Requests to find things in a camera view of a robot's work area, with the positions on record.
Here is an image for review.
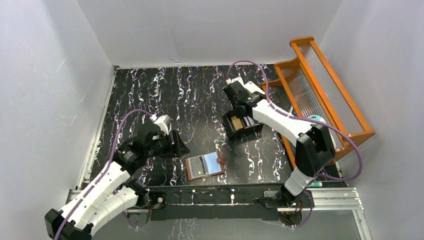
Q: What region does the gold credit card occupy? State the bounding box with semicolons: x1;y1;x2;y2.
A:
231;115;243;131

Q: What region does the black card tray box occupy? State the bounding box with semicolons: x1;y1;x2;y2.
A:
221;110;264;140

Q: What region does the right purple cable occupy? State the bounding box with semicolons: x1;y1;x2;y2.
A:
225;60;364;182

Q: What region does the blue blister pack item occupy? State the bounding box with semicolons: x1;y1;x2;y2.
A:
307;114;326;123

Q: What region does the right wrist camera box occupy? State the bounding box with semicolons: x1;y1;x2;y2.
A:
225;76;245;87

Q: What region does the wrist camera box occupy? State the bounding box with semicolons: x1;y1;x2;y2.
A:
149;114;171;135
225;76;245;87

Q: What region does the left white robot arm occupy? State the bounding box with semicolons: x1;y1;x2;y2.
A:
44;123;190;240

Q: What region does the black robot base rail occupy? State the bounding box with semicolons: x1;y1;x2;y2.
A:
150;183;294;221

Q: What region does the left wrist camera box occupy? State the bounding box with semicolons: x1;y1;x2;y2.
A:
149;114;171;135

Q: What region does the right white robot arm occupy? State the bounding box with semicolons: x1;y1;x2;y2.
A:
223;79;336;207

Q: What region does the orange leather card holder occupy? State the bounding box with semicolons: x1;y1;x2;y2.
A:
185;151;227;181

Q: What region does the orange wooden shelf rack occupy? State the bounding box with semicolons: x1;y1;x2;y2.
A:
261;36;376;168

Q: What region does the green marker pen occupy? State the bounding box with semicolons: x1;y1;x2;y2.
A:
308;181;323;188

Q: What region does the white rectangular box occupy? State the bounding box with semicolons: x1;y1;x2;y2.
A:
244;81;265;95

